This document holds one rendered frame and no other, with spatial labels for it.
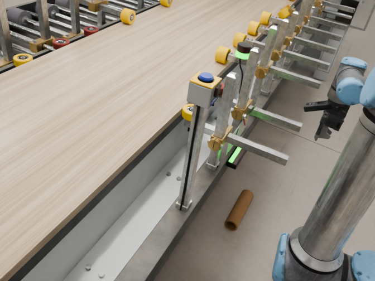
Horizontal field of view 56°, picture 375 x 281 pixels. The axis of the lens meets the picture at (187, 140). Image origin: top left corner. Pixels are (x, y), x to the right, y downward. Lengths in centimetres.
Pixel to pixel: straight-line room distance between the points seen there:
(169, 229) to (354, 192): 62
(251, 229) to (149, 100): 112
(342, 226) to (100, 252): 76
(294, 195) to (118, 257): 157
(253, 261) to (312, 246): 110
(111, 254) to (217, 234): 101
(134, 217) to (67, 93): 55
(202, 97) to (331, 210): 43
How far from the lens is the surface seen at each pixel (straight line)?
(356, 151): 84
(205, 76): 98
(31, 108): 143
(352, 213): 93
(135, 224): 135
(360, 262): 114
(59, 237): 108
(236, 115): 157
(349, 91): 132
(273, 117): 160
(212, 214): 225
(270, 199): 246
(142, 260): 117
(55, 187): 110
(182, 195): 125
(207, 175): 145
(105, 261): 126
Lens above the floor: 168
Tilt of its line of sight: 38 degrees down
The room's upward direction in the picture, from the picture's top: 9 degrees clockwise
